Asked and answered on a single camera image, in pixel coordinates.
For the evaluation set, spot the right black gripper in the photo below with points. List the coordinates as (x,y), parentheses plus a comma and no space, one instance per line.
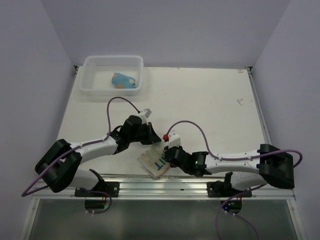
(180,148)

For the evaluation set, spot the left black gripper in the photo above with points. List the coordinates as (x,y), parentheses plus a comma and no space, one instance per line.
(152,137)

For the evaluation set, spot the rabbit print towel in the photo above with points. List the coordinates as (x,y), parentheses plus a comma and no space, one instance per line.
(153,162)

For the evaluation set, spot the blue polka dot towel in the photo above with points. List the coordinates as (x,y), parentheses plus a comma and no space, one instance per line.
(122,81)

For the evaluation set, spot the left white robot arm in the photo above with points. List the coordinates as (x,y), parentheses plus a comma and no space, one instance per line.
(59,167)

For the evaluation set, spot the white plastic basket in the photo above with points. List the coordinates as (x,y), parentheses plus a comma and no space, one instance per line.
(98,70)

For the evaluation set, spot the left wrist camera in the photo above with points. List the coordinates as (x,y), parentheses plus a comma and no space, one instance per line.
(144,114)

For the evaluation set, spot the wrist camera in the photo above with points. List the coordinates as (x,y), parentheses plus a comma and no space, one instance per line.
(144,114)
(171,139)

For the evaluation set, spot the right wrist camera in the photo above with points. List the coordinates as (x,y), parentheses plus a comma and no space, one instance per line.
(171,139)

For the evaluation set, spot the aluminium front rail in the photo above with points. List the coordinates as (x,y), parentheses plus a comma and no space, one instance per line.
(142,187)

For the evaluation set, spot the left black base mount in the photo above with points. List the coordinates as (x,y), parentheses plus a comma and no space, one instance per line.
(102,188)

